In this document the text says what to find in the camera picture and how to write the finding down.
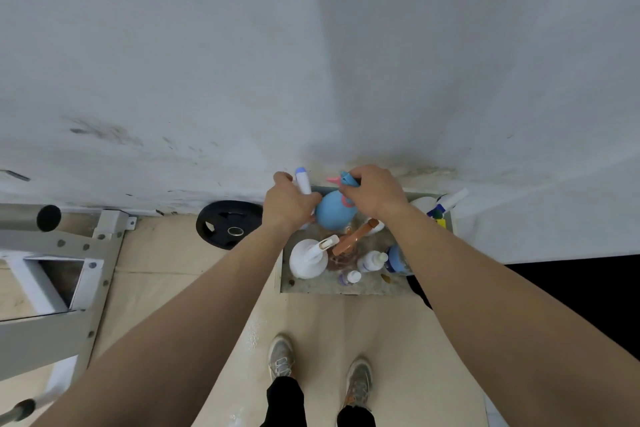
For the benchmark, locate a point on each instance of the person's right hand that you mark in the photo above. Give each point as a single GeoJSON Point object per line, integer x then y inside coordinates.
{"type": "Point", "coordinates": [377, 191]}

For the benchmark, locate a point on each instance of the person's left hand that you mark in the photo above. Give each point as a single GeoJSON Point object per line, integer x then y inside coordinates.
{"type": "Point", "coordinates": [287, 206]}

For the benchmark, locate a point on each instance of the pale blue bottle white sprayer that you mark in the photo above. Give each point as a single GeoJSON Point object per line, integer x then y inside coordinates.
{"type": "Point", "coordinates": [303, 181]}

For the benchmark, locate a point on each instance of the blue spray bottle pink trigger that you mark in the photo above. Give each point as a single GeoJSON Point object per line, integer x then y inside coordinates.
{"type": "Point", "coordinates": [332, 214]}

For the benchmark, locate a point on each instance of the round white bottle blue-tipped sprayer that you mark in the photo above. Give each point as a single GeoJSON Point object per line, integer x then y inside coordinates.
{"type": "Point", "coordinates": [425, 202]}

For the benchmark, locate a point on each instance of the white spray bottle teal label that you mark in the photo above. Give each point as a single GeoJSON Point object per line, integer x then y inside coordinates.
{"type": "Point", "coordinates": [305, 261]}

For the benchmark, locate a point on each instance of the orange spray bottle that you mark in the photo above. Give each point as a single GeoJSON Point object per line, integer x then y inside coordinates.
{"type": "Point", "coordinates": [350, 244]}

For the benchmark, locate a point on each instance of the clear bottle yellow green sprayer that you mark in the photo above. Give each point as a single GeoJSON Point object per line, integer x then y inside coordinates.
{"type": "Point", "coordinates": [397, 261]}

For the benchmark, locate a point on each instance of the white shelf yellow poles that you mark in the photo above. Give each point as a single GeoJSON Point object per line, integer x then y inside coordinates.
{"type": "Point", "coordinates": [320, 284]}

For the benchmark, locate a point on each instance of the person's left forearm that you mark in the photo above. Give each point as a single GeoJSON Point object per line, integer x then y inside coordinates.
{"type": "Point", "coordinates": [165, 341]}

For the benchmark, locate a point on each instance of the person's right forearm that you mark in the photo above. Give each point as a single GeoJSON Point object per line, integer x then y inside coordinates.
{"type": "Point", "coordinates": [510, 331]}

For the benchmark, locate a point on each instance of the person's left grey shoe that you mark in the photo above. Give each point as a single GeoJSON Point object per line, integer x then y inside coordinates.
{"type": "Point", "coordinates": [281, 356]}

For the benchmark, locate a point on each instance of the person's grey shoe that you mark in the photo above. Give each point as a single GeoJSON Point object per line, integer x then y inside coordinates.
{"type": "Point", "coordinates": [281, 356]}
{"type": "Point", "coordinates": [359, 381]}

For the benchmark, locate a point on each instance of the person's right grey shoe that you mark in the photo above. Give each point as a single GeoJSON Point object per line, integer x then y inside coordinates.
{"type": "Point", "coordinates": [359, 381]}

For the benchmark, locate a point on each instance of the black weight plate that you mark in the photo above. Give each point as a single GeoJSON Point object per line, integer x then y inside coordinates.
{"type": "Point", "coordinates": [220, 226]}

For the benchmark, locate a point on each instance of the black shorts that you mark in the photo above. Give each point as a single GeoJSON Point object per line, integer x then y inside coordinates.
{"type": "Point", "coordinates": [287, 401]}

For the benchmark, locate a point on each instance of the grey bar black end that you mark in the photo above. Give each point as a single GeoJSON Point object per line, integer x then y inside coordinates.
{"type": "Point", "coordinates": [25, 217]}

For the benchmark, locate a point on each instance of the white metal rack frame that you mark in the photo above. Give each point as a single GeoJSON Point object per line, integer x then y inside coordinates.
{"type": "Point", "coordinates": [75, 246]}

